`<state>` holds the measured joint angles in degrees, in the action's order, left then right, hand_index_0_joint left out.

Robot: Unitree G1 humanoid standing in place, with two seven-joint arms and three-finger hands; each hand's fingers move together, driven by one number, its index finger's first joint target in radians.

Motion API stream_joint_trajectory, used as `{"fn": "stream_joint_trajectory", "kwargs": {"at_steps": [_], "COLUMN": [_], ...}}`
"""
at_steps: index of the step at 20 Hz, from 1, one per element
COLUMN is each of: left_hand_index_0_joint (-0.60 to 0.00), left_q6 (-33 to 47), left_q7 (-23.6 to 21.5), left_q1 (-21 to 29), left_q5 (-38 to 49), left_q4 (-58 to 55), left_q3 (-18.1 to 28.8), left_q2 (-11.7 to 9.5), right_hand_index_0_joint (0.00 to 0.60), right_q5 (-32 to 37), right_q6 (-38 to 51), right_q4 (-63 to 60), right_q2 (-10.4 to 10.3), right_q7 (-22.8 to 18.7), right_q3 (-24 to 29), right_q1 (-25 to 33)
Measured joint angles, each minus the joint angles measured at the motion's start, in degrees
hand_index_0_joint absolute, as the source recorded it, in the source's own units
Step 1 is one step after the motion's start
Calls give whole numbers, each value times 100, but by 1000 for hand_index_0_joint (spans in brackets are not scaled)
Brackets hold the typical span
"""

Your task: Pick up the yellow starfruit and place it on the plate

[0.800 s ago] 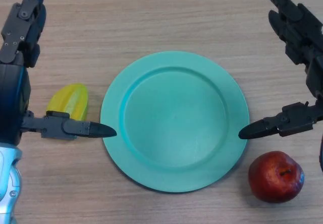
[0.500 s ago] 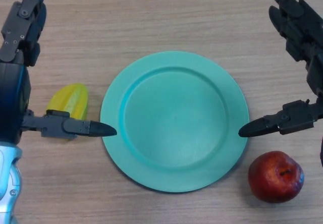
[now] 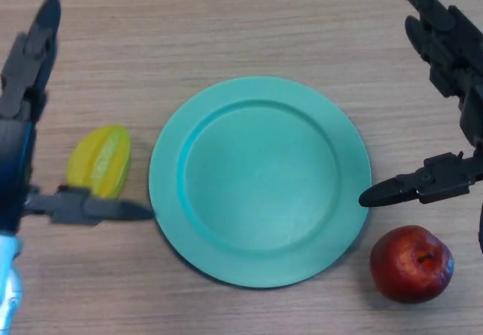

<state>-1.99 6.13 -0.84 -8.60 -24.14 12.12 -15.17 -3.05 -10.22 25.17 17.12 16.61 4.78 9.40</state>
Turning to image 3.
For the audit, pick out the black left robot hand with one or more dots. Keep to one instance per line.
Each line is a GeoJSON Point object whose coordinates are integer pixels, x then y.
{"type": "Point", "coordinates": [11, 161]}

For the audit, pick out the green round plate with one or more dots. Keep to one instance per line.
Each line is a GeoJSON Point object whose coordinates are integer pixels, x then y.
{"type": "Point", "coordinates": [260, 184]}

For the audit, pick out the yellow starfruit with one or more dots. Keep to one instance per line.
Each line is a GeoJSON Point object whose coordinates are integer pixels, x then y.
{"type": "Point", "coordinates": [102, 157]}

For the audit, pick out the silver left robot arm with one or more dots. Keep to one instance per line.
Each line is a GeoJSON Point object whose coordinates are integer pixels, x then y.
{"type": "Point", "coordinates": [7, 282]}

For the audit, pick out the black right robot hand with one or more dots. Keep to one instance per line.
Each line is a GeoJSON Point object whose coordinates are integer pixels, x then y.
{"type": "Point", "coordinates": [449, 40]}

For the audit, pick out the red apple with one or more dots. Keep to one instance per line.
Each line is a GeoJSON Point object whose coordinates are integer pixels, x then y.
{"type": "Point", "coordinates": [409, 265]}

